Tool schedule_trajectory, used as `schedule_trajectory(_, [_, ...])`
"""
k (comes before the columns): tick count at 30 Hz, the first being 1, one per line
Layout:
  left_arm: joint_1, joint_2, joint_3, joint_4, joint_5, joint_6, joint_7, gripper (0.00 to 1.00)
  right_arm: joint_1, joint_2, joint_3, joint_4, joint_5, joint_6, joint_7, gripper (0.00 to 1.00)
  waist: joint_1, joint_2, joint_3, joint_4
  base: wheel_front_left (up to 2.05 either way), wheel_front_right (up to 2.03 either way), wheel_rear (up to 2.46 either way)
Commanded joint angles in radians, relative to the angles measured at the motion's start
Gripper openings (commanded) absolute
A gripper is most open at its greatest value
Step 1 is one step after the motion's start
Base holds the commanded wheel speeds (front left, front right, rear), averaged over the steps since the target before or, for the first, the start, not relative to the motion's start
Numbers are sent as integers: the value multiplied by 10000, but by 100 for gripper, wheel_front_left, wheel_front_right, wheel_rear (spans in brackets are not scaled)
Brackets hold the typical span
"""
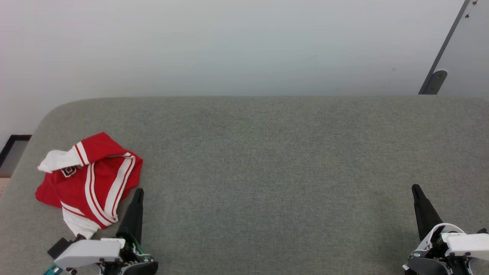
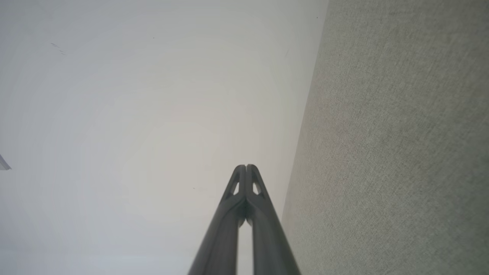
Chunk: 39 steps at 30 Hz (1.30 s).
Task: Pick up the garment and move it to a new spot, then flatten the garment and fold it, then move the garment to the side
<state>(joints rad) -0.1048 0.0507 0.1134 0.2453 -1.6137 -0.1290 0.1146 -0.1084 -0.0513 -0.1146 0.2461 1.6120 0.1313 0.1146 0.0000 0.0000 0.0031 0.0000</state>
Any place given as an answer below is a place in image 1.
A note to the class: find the grey upholstered sofa seat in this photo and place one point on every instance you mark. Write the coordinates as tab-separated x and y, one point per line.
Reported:
267	172

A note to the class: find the red basketball jersey number 23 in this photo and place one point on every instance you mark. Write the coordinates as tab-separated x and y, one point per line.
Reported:
95	179

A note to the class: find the grey metal hinge bracket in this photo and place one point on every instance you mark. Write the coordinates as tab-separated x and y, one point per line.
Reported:
436	81

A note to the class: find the grey wall panel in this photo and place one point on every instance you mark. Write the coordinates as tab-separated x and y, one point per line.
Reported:
470	49

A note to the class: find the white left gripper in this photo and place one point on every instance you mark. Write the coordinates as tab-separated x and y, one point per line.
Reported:
91	252

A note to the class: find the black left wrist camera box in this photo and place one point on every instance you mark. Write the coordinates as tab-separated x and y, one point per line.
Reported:
60	246

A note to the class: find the dark framed floor panel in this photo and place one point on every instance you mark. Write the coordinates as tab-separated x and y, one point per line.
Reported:
13	152

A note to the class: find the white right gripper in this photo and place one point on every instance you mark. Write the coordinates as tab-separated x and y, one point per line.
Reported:
466	244

